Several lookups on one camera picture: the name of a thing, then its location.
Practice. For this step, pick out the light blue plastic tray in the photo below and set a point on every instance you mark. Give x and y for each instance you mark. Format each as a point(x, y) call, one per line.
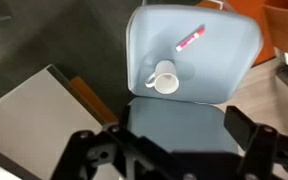
point(217, 66)

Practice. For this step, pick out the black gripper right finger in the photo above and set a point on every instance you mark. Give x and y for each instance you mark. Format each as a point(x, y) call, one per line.
point(267, 150)

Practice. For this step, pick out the grey desk with orange edge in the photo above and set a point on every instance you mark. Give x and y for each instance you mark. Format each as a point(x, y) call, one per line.
point(34, 116)

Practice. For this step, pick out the red and white marker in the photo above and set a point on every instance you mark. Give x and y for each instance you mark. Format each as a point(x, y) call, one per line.
point(190, 39)

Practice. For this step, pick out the brown wooden panel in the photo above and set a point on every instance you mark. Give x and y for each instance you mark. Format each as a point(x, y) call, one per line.
point(285, 30)

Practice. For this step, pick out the white ceramic mug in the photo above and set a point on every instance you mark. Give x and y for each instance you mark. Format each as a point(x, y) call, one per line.
point(166, 78)

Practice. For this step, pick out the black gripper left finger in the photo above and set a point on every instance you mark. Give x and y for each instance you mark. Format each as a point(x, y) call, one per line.
point(94, 153)

